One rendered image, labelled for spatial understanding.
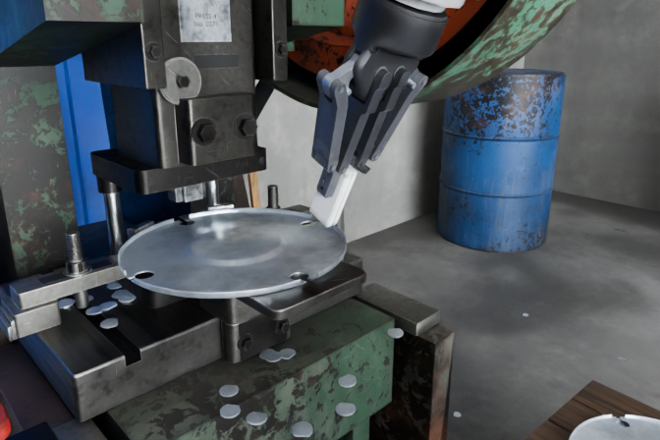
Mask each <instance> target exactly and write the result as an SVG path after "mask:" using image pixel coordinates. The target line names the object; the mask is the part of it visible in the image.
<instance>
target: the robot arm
mask: <svg viewBox="0 0 660 440"><path fill-rule="evenodd" d="M465 1H466V0H358V2H357V7H356V10H355V13H354V16H353V19H352V26H353V29H354V32H355V41H354V43H353V45H352V46H351V48H350V49H349V50H348V52H347V53H346V55H345V58H344V64H343V65H342V66H341V67H339V68H338V69H336V70H335V71H333V72H332V73H330V72H328V71H327V70H325V69H323V70H321V71H319V72H318V74H317V76H316V80H317V85H318V89H319V100H318V107H317V115H316V122H315V129H314V137H313V144H312V152H311V157H312V158H313V159H314V160H315V161H316V162H317V163H318V164H320V165H321V166H322V167H323V170H322V173H321V176H320V179H319V181H318V184H317V187H316V194H315V196H314V199H313V202H312V204H311V207H310V209H309V211H310V212H311V213H312V214H313V215H314V216H315V217H316V218H317V219H318V220H319V221H320V222H321V223H322V224H323V225H324V226H325V227H330V226H332V225H336V224H337V222H338V219H339V217H340V214H341V212H342V209H343V207H344V204H345V202H346V200H347V197H348V195H349V192H350V190H351V188H352V186H353V183H354V181H355V178H356V176H357V174H358V171H360V172H361V173H363V174H364V175H365V174H367V173H368V172H369V171H370V169H371V168H369V167H368V166H367V165H366V162H367V161H368V160H370V161H372V162H374V161H376V160H377V159H378V158H379V156H380V155H381V153H382V151H383V150H384V148H385V146H386V144H387V143H388V141H389V139H390V138H391V136H392V134H393V133H394V131H395V130H396V129H397V127H398V125H399V124H400V122H401V120H402V118H403V117H404V115H405V113H406V112H407V110H408V108H409V107H410V105H411V103H412V102H413V99H414V98H415V97H416V96H417V94H418V93H419V92H420V91H421V90H422V89H423V87H424V86H425V85H426V84H427V81H428V77H427V76H426V75H424V74H423V73H421V72H420V71H419V70H418V68H417V67H418V64H419V59H422V58H427V57H429V56H431V55H432V54H433V53H434V51H435V49H436V47H437V44H438V42H439V40H440V37H441V35H442V33H443V31H444V28H445V26H446V24H447V22H448V17H447V16H448V15H447V13H446V11H445V9H446V8H461V7H462V6H463V5H464V4H465ZM373 145H374V147H373Z"/></svg>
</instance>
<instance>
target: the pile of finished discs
mask: <svg viewBox="0 0 660 440"><path fill-rule="evenodd" d="M569 440H660V420H658V419H654V418H650V417H645V416H639V415H632V414H625V416H620V418H616V417H615V416H612V415H611V414H606V415H600V416H597V417H593V418H591V419H588V420H586V421H584V422H583V423H581V424H580V425H579V426H577V427H576V428H575V430H574V431H573V432H572V434H571V436H570V438H569Z"/></svg>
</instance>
